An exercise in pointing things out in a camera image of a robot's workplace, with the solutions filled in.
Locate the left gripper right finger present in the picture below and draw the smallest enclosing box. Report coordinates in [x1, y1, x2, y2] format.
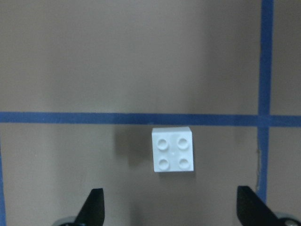
[237, 186, 282, 226]

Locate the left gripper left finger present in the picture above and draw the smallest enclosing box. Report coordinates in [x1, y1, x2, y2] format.
[73, 188, 104, 226]

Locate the white block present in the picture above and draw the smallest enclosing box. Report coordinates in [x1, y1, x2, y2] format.
[151, 127, 194, 173]

